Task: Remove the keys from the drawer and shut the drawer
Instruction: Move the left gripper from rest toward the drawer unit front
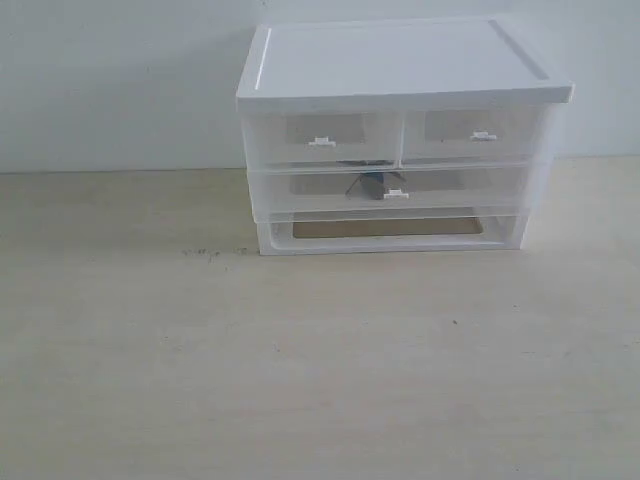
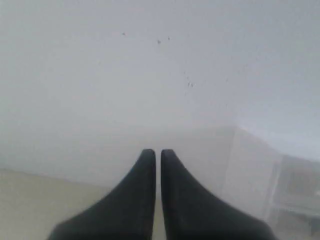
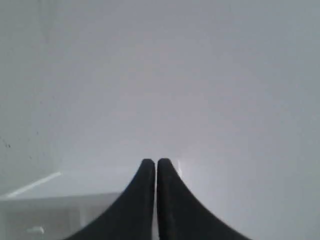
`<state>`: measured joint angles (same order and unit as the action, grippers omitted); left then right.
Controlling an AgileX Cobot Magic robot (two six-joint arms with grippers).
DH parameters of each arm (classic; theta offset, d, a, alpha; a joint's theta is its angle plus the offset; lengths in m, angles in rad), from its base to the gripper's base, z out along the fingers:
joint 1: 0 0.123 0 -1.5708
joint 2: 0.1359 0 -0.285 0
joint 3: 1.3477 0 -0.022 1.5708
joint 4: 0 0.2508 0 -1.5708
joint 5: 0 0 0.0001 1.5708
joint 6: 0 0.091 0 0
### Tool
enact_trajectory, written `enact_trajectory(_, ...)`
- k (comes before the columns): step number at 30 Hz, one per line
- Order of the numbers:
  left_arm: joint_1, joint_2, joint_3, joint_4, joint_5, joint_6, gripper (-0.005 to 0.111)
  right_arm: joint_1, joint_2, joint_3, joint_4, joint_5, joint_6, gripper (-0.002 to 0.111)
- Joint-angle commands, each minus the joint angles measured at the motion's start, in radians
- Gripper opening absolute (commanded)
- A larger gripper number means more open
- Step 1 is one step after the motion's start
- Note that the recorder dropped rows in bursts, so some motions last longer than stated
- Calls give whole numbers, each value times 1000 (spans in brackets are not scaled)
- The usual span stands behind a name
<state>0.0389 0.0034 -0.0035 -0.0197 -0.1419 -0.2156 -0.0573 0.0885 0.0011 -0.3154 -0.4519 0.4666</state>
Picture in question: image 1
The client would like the clear wide drawer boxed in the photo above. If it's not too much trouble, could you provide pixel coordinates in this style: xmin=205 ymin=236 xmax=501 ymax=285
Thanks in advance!
xmin=248 ymin=165 xmax=537 ymax=223

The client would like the key bunch with blue fob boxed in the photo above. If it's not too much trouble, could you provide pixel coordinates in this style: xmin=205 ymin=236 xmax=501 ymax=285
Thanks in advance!
xmin=339 ymin=160 xmax=394 ymax=200

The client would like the clear upper left drawer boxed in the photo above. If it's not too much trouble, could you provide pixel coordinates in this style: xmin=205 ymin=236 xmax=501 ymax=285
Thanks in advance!
xmin=241 ymin=113 xmax=401 ymax=170

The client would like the white plastic drawer cabinet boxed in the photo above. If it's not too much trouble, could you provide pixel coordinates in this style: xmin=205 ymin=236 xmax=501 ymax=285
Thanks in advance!
xmin=236 ymin=16 xmax=574 ymax=257

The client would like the clear upper right drawer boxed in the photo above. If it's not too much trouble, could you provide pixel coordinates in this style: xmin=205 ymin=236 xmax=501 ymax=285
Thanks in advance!
xmin=401 ymin=106 xmax=546 ymax=166

